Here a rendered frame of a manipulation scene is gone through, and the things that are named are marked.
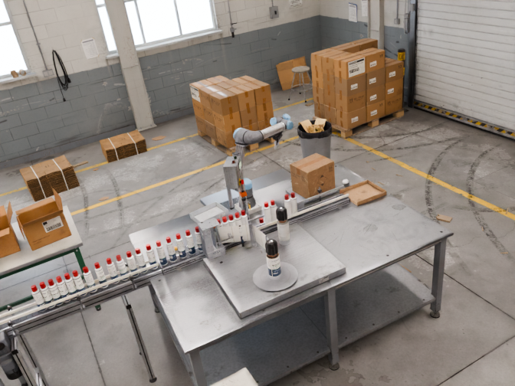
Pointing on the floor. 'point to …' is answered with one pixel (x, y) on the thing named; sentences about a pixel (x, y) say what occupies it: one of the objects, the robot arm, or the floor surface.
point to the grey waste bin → (321, 146)
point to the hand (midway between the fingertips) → (269, 144)
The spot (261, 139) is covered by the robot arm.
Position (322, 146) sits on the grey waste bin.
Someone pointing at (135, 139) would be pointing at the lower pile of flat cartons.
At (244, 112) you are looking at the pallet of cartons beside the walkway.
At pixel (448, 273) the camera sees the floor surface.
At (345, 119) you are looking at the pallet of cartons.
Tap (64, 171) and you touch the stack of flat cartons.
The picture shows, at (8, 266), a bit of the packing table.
